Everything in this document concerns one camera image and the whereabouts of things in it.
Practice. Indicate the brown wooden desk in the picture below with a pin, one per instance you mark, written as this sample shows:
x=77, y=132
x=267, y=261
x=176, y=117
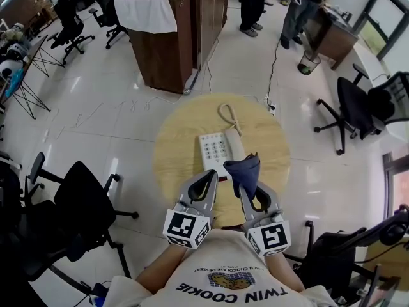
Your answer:
x=335, y=43

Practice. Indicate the white towel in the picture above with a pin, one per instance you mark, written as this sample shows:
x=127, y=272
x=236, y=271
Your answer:
x=147, y=11

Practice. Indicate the black mesh office chair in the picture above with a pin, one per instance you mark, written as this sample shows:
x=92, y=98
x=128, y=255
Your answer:
x=332, y=257

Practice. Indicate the person's white printed shirt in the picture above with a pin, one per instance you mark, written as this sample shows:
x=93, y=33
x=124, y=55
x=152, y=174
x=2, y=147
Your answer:
x=223, y=257

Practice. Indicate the person's left forearm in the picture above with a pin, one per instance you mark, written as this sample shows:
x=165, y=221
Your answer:
x=159, y=269

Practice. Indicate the brown wooden cabinet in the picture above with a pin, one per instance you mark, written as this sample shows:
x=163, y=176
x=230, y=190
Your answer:
x=163, y=62

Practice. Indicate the black framed glass door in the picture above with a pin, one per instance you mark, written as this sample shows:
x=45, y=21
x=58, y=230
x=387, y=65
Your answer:
x=380, y=21

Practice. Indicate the light blue plastic bag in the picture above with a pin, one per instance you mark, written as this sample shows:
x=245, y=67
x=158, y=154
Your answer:
x=14, y=82

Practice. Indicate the white power strip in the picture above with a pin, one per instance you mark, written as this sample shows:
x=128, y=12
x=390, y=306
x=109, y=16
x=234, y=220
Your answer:
x=272, y=108

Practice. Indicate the black framed window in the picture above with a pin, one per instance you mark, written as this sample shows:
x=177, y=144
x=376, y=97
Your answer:
x=401, y=184

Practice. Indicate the white desk telephone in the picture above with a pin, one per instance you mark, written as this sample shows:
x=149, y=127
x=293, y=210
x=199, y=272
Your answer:
x=211, y=152

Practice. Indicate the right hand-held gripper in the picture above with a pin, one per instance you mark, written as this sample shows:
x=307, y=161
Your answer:
x=271, y=237

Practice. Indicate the person's right forearm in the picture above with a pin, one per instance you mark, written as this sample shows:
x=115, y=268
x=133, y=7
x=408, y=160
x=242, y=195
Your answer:
x=282, y=270

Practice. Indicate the dark blue cloth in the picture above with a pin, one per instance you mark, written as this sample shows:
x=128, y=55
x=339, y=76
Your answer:
x=243, y=171

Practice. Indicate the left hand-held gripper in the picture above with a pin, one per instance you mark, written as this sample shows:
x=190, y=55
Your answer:
x=185, y=229

